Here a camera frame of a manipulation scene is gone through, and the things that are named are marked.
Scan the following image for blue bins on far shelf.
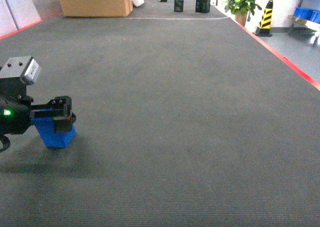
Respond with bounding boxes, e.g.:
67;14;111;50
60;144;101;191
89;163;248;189
293;7;320;24

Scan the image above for blue rectangular plastic part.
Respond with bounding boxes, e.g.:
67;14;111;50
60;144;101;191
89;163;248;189
30;109;77;149

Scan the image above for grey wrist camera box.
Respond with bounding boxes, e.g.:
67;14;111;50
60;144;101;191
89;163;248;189
0;56;42;85

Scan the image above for potted green plant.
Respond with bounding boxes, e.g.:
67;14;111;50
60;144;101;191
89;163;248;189
224;0;262;27

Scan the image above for black crate right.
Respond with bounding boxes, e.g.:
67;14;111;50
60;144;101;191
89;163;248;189
195;0;211;14

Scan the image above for stainless steel shelf rack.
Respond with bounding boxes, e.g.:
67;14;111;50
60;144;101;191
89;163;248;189
288;0;320;46

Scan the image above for large cardboard box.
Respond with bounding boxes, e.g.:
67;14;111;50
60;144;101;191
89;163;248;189
59;0;133;17

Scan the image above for black crate left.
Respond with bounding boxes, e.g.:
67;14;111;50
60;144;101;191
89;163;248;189
174;0;184;12

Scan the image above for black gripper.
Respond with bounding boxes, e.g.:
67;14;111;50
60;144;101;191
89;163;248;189
0;77;76;135

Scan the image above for black crate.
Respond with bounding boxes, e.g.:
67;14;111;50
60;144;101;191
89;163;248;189
174;0;184;12
195;0;211;14

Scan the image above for yellow black traffic cone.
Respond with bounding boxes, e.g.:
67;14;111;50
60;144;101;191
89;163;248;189
253;0;274;37

